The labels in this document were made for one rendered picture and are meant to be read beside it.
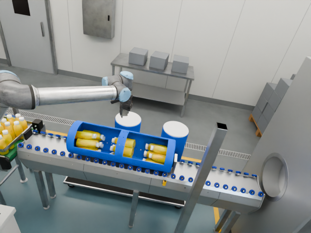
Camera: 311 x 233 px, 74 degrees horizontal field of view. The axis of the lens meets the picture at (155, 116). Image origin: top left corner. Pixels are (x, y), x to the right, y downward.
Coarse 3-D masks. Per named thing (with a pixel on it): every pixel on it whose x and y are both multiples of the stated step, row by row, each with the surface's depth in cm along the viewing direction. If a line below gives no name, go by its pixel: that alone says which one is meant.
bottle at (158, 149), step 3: (153, 147) 173; (156, 147) 172; (159, 147) 172; (162, 147) 172; (165, 147) 173; (153, 150) 173; (156, 150) 171; (159, 150) 171; (162, 150) 171; (165, 150) 171; (159, 153) 173; (162, 153) 172; (165, 153) 172
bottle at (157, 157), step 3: (153, 153) 173; (156, 153) 172; (153, 156) 171; (156, 156) 170; (159, 156) 170; (162, 156) 170; (165, 156) 171; (153, 159) 171; (156, 159) 170; (159, 159) 170; (162, 159) 170; (162, 162) 171
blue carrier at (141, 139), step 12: (72, 132) 166; (108, 132) 190; (120, 132) 171; (132, 132) 175; (72, 144) 166; (108, 144) 192; (120, 144) 165; (144, 144) 191; (168, 144) 168; (96, 156) 170; (108, 156) 167; (120, 156) 166; (132, 156) 188; (168, 156) 163; (156, 168) 168; (168, 168) 166
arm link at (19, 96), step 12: (0, 84) 91; (12, 84) 91; (120, 84) 128; (0, 96) 90; (12, 96) 89; (24, 96) 91; (36, 96) 94; (48, 96) 98; (60, 96) 102; (72, 96) 106; (84, 96) 110; (96, 96) 115; (108, 96) 120; (120, 96) 124; (24, 108) 93
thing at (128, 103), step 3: (132, 96) 153; (129, 99) 151; (120, 102) 153; (123, 102) 153; (126, 102) 153; (129, 102) 152; (123, 105) 152; (126, 105) 152; (129, 105) 152; (123, 108) 155; (126, 108) 155; (129, 108) 154
